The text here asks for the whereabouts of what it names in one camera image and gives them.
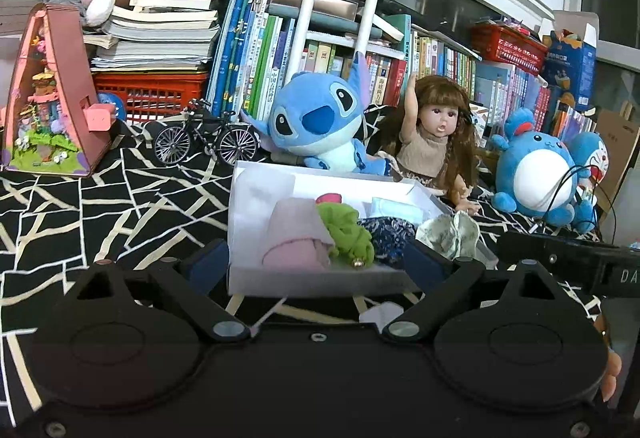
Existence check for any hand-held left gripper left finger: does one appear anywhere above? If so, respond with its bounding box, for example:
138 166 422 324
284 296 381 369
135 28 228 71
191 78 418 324
82 238 251 344

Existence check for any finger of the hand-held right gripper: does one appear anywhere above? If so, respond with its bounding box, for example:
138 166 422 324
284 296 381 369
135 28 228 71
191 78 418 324
497 231 608 289

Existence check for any brown-haired doll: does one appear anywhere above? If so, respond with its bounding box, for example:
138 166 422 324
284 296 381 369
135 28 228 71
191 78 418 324
382 74 483 216

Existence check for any white paper box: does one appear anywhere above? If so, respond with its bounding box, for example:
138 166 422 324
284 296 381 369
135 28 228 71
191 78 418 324
226 161 498 297

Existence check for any light blue face mask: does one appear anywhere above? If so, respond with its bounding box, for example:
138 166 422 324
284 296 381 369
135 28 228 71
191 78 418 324
370 195 426 224

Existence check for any black cable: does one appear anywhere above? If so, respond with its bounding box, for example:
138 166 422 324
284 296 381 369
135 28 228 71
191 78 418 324
530 165 618 234

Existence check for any green scrunchie with bell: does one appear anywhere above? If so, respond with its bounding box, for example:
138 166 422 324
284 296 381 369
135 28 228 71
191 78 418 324
316 202 376 269

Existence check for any person's right hand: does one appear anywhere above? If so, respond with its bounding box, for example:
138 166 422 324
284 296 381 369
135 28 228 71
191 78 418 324
594 313 622 403

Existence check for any blue round ball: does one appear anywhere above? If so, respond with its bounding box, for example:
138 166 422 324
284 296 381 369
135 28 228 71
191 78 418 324
96 92 127 121

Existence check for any small red plastic basket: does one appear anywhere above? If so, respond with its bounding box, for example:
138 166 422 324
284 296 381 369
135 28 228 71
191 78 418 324
470 22 549 75

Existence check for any wide red plastic basket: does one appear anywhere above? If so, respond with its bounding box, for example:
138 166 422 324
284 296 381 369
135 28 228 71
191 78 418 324
91 71 211 125

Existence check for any lilac sock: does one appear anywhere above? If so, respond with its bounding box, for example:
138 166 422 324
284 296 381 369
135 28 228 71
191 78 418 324
262 197 335 269

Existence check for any blue alien plush toy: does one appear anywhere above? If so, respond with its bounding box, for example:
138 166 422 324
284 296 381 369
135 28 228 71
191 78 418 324
240 52 396 176

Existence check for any navy patterned cloth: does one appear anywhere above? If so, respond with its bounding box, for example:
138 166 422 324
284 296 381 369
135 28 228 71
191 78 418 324
359 215 418 266

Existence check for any round blue mouse plush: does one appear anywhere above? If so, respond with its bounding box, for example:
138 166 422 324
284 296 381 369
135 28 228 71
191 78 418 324
489 107 597 234

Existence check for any black toy bicycle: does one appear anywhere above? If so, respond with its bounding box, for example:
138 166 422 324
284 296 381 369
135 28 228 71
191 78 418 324
152 98 260 167

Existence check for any brown cardboard box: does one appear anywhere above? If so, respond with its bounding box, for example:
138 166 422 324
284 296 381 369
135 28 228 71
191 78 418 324
592 108 640 219

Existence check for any blue cat plush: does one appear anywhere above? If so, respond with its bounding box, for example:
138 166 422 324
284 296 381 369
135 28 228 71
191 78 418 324
570 131 611 214

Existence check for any blue cardboard box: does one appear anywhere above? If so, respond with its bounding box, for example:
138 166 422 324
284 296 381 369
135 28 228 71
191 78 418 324
541 26 599 111

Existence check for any stack of white books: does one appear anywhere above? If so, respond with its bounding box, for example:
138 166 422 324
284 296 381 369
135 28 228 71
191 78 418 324
82 0 223 72

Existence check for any gold brown box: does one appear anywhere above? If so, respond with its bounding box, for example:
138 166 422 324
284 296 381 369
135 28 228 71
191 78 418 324
269 0 360 19

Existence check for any white pipe frame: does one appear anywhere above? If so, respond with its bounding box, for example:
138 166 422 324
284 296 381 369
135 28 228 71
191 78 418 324
294 0 392 79

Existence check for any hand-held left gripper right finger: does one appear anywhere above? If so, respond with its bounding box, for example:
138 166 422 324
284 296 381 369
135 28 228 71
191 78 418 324
382 238 576 344

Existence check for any row of upright books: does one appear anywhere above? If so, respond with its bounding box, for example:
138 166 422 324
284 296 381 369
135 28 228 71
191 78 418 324
207 0 601 144

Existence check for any pink triangular dollhouse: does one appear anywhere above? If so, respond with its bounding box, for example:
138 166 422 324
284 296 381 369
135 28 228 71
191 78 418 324
0 2 115 178

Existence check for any white floral scrunchie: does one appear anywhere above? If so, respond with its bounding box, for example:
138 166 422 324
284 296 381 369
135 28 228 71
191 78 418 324
415 211 481 261

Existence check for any black white patterned blanket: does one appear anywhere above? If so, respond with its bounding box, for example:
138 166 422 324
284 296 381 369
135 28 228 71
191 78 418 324
0 106 616 424

